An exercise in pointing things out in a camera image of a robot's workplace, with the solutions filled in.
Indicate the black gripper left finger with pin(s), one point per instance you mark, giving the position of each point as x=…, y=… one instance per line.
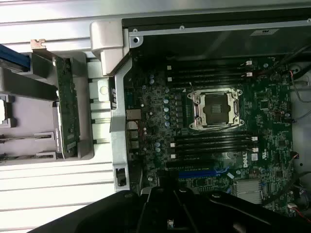
x=102, y=213

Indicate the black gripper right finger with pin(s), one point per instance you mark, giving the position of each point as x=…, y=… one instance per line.
x=230, y=213

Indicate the RAM slot white latches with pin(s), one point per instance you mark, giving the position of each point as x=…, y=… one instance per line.
x=213, y=142
x=213, y=153
x=209, y=76
x=209, y=64

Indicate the RAM slot black latches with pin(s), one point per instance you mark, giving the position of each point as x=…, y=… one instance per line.
x=213, y=137
x=209, y=70
x=213, y=147
x=209, y=82

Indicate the silver chipset heat sink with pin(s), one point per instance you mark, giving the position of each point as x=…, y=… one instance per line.
x=249, y=191

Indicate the blue expansion slot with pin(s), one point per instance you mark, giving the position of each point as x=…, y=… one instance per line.
x=196, y=174

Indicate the long black expansion slot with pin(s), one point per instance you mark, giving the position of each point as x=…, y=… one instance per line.
x=189, y=164

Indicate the open black PC case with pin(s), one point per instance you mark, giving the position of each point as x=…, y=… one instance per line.
x=119, y=145

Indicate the silver USB port block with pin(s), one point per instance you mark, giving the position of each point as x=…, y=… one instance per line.
x=133, y=136
x=133, y=144

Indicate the tall silver port block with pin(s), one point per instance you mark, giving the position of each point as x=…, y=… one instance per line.
x=133, y=126

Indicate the green motherboard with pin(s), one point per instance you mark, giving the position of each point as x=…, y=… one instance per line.
x=267, y=126

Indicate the silver ethernet port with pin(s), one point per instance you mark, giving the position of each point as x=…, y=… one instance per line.
x=133, y=114

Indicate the silver CPU socket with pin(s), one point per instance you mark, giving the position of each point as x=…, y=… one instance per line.
x=216, y=109

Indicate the green graphics card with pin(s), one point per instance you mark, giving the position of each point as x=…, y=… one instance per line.
x=68, y=109

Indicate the grey parts rack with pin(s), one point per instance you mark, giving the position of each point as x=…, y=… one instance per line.
x=24, y=114

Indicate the thin metal locking lever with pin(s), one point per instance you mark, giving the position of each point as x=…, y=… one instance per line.
x=192, y=88

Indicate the silver CPU chip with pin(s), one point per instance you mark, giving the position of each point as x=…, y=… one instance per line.
x=2, y=111

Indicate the hard disk with blue caddy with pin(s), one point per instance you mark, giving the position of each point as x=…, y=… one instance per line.
x=14, y=58

